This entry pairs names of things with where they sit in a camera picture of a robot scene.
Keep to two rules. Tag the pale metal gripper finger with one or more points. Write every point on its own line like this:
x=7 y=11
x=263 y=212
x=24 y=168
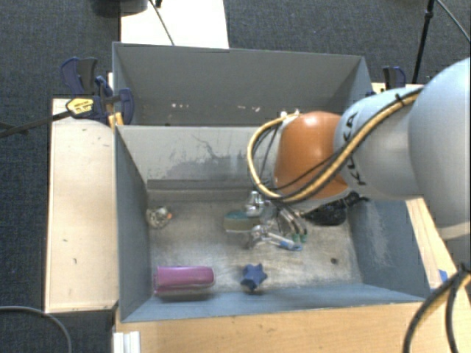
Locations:
x=254 y=202
x=258 y=233

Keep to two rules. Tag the blue star-shaped toy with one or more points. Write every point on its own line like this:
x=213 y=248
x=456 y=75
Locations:
x=253 y=276

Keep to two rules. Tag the grey metal bin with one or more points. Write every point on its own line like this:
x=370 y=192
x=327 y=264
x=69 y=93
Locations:
x=221 y=86

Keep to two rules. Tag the pink plastic cup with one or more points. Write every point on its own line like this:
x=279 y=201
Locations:
x=184 y=278

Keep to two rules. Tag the small clear and orange toy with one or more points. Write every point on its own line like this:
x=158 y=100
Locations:
x=158 y=217

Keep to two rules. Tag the pale wood flat board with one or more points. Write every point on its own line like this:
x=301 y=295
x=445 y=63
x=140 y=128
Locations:
x=81 y=212

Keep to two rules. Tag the black cylinder on white bracket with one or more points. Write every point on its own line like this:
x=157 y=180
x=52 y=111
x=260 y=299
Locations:
x=325 y=215

